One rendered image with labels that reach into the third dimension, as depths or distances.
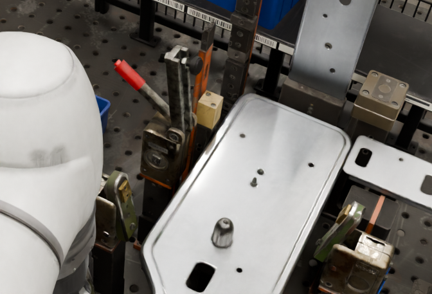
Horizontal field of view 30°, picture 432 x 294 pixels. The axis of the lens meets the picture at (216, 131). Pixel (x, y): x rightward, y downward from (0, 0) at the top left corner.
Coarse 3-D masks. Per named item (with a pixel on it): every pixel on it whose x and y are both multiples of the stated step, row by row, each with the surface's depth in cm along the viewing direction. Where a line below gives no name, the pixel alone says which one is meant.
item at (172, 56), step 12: (180, 48) 122; (168, 60) 121; (180, 60) 122; (192, 60) 120; (168, 72) 122; (180, 72) 122; (192, 72) 121; (168, 84) 124; (180, 84) 123; (168, 96) 126; (180, 96) 125; (180, 108) 127; (180, 120) 129
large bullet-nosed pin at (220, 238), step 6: (222, 222) 122; (228, 222) 122; (216, 228) 123; (222, 228) 122; (228, 228) 122; (216, 234) 123; (222, 234) 122; (228, 234) 123; (216, 240) 124; (222, 240) 123; (228, 240) 124; (222, 246) 125
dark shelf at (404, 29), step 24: (168, 0) 160; (192, 0) 159; (216, 24) 159; (288, 24) 158; (384, 24) 161; (408, 24) 162; (288, 48) 155; (384, 48) 156; (408, 48) 157; (360, 72) 151; (384, 72) 152; (408, 72) 153; (408, 96) 150
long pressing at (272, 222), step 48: (240, 96) 147; (240, 144) 140; (288, 144) 141; (336, 144) 142; (192, 192) 131; (240, 192) 132; (288, 192) 134; (144, 240) 124; (192, 240) 125; (240, 240) 126; (288, 240) 127; (240, 288) 120
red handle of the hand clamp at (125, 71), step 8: (120, 64) 128; (128, 64) 129; (120, 72) 128; (128, 72) 128; (136, 72) 130; (128, 80) 129; (136, 80) 129; (144, 80) 130; (136, 88) 129; (144, 88) 129; (144, 96) 130; (152, 96) 130; (152, 104) 131; (160, 104) 130; (160, 112) 131; (168, 112) 131; (168, 120) 131; (184, 128) 132
